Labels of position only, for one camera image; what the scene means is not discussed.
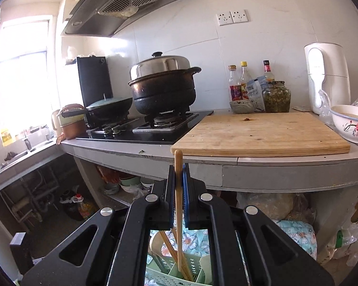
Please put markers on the brown pot with cream lid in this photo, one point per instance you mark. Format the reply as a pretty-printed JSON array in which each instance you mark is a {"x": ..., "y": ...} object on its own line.
[{"x": 73, "y": 125}]

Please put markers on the white electric kettle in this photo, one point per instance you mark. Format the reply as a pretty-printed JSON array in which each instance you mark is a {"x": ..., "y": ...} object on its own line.
[{"x": 325, "y": 74}]

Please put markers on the metal faucet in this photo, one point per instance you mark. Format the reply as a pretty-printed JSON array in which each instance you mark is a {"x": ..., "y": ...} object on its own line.
[{"x": 27, "y": 143}]

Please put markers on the yellow cap sauce bottle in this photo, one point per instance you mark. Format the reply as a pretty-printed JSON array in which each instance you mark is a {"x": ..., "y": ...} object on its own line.
[{"x": 244, "y": 80}]

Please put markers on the window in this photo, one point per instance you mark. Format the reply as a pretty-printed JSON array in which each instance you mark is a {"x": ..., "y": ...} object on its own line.
[{"x": 24, "y": 77}]

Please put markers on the floral teal cloth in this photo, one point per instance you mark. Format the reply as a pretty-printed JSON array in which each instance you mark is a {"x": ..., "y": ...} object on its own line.
[{"x": 298, "y": 235}]

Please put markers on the green bowl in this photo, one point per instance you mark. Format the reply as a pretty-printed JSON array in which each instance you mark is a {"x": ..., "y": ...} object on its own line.
[{"x": 129, "y": 181}]

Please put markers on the small grey bowl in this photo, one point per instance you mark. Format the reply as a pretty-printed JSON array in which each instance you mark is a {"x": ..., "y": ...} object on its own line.
[{"x": 242, "y": 107}]

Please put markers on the black gas stove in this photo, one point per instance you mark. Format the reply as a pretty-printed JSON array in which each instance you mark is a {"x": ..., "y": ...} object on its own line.
[{"x": 155, "y": 126}]

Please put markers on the beige jug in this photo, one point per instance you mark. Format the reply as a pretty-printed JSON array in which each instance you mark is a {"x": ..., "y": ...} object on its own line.
[{"x": 55, "y": 123}]

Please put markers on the white wall socket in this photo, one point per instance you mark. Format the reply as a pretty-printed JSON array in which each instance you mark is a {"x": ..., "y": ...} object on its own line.
[
  {"x": 224, "y": 19},
  {"x": 239, "y": 16}
]

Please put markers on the cooking oil bottle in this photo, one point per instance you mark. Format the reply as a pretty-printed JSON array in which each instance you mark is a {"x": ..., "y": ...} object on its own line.
[{"x": 85, "y": 210}]

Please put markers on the steel range hood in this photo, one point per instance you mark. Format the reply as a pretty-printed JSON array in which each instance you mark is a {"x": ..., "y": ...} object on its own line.
[{"x": 122, "y": 3}]

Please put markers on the black cooking pot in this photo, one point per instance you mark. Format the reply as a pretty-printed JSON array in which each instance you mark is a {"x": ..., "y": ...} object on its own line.
[{"x": 164, "y": 95}]

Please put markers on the steel pot lid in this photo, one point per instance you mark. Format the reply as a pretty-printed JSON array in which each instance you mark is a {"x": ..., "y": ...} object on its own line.
[{"x": 161, "y": 65}]

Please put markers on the white plastic bags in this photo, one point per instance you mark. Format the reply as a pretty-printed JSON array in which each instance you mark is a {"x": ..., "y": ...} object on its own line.
[{"x": 343, "y": 244}]

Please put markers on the dark frying pan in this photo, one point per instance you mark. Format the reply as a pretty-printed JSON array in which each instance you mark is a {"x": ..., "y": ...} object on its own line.
[{"x": 107, "y": 110}]

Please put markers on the grey concrete kitchen counter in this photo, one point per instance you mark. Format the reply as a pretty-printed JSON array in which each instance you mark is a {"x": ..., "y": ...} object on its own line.
[{"x": 271, "y": 174}]

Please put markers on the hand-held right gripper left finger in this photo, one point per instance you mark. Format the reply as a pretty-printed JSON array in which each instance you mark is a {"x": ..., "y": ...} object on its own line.
[{"x": 169, "y": 202}]

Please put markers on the black splash guard board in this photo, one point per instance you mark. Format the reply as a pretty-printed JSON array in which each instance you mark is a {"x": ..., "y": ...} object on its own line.
[{"x": 94, "y": 80}]

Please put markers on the white floral enamel bowl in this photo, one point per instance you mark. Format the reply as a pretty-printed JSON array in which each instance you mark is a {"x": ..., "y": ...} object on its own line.
[{"x": 350, "y": 125}]

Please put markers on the teal pan lid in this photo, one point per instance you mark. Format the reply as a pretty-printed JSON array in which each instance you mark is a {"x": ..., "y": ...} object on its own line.
[{"x": 109, "y": 102}]

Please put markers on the white plastic spoon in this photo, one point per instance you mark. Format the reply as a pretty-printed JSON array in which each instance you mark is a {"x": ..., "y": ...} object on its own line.
[{"x": 204, "y": 264}]

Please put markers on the wooden cutting board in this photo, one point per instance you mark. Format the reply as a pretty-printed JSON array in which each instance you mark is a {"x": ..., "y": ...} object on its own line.
[{"x": 256, "y": 134}]

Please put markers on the bag of round flatbreads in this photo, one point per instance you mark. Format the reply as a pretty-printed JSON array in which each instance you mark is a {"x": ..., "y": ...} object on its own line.
[{"x": 265, "y": 205}]

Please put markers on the clear plastic bag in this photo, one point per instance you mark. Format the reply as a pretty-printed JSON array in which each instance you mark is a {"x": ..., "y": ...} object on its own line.
[{"x": 325, "y": 110}]

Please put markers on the green plastic utensil caddy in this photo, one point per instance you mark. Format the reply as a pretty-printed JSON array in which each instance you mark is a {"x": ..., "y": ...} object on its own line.
[{"x": 167, "y": 279}]

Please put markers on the sink drain pipes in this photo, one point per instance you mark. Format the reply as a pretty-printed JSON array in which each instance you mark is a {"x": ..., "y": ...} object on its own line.
[{"x": 32, "y": 196}]

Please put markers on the long wooden chopstick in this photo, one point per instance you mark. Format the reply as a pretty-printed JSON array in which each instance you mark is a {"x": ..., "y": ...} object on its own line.
[{"x": 178, "y": 166}]

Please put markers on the dark plastic container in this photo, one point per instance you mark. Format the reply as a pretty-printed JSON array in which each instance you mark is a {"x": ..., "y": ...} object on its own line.
[{"x": 68, "y": 205}]

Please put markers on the plastic seasoning packet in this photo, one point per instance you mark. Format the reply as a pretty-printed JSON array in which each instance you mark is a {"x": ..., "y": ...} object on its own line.
[{"x": 255, "y": 91}]

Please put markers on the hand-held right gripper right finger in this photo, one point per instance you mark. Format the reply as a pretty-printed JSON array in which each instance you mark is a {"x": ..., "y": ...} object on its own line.
[{"x": 185, "y": 190}]

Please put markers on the glass jar of pickles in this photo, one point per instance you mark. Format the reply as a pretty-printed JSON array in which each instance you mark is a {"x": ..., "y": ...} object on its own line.
[{"x": 276, "y": 98}]

